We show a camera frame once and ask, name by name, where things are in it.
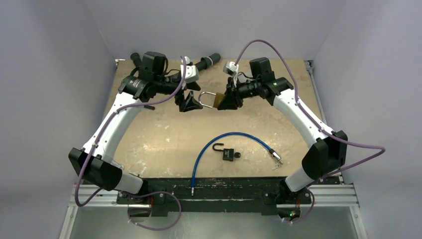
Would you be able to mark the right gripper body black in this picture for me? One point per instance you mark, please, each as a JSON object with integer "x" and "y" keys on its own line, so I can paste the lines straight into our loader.
{"x": 235, "y": 95}

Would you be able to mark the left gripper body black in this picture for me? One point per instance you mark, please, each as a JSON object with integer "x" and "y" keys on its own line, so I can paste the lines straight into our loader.
{"x": 172, "y": 84}

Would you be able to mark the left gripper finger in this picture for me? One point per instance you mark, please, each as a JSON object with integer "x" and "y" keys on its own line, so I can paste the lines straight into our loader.
{"x": 189, "y": 103}
{"x": 180, "y": 100}

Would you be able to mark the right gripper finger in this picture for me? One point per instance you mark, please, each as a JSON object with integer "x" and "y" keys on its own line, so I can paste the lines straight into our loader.
{"x": 225, "y": 101}
{"x": 237, "y": 99}

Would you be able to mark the brass padlock silver shackle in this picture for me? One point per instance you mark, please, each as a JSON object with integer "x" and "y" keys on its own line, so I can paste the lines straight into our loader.
{"x": 210, "y": 100}

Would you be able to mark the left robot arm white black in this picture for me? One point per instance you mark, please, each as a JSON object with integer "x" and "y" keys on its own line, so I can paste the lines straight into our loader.
{"x": 94, "y": 161}

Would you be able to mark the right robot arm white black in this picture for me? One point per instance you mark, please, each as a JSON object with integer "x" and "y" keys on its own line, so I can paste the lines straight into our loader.
{"x": 327, "y": 150}

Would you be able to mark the black padlock with key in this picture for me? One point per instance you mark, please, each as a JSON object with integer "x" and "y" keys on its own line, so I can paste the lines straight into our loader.
{"x": 228, "y": 154}

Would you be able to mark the small silver keys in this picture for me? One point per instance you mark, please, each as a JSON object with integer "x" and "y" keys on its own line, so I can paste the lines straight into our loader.
{"x": 277, "y": 165}

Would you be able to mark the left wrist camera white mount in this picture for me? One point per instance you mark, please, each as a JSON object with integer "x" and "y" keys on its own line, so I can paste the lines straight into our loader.
{"x": 188, "y": 70}

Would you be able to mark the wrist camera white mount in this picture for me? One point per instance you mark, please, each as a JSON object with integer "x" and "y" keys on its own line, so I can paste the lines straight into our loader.
{"x": 232, "y": 69}
{"x": 188, "y": 70}

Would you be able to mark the black handled screwdriver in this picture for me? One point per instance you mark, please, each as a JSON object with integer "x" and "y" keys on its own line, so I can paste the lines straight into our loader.
{"x": 149, "y": 107}

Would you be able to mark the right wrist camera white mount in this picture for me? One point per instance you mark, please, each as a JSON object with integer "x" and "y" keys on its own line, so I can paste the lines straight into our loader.
{"x": 232, "y": 69}

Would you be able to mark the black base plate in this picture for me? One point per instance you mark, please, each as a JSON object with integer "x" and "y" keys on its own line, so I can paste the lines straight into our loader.
{"x": 217, "y": 195}

